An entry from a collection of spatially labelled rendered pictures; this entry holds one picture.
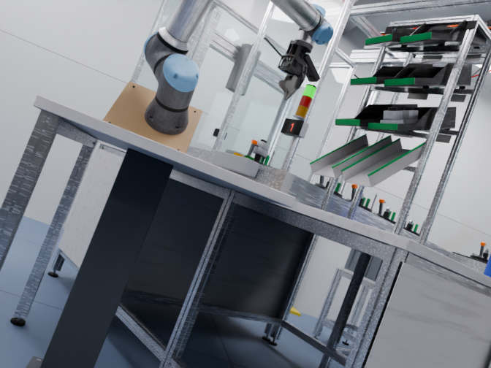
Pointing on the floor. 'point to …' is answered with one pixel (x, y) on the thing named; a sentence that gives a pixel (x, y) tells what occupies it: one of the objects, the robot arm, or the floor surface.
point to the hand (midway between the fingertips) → (288, 97)
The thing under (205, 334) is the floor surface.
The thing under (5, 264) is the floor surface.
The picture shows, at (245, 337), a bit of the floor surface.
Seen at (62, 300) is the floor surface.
